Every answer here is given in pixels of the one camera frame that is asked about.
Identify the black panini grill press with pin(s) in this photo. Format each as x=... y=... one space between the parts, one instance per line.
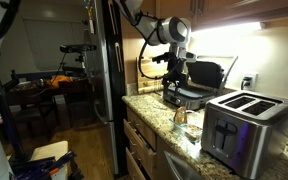
x=204 y=80

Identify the stainless steel two-slot toaster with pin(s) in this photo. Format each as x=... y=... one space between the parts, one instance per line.
x=247 y=133

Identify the wooden cutting board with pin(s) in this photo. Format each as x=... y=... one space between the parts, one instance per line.
x=149 y=78

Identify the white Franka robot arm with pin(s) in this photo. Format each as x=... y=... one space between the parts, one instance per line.
x=170 y=30

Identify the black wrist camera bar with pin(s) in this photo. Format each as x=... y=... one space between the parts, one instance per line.
x=160 y=57

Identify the under-cabinet light strip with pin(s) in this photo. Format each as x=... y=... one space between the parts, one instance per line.
x=227 y=27

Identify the wooden wall cabinets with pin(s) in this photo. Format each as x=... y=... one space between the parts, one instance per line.
x=230 y=10

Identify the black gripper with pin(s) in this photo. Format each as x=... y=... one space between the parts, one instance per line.
x=177 y=71

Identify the cream padded stool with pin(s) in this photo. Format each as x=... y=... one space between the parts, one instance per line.
x=50 y=151

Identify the blue and black clamps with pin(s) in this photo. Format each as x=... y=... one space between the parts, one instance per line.
x=40 y=166

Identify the white wall outlet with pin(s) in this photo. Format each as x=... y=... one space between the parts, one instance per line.
x=249 y=81

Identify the stainless steel refrigerator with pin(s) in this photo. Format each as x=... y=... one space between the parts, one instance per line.
x=105 y=83

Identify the clear glass food container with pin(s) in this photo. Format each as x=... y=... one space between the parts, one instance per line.
x=192 y=131

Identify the black stereo camera on mount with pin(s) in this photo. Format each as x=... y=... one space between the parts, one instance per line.
x=77 y=48

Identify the dark cluttered table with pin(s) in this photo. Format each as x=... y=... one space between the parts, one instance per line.
x=40 y=90

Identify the brown bread slice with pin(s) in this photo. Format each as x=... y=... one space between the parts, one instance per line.
x=180 y=116
x=193 y=131

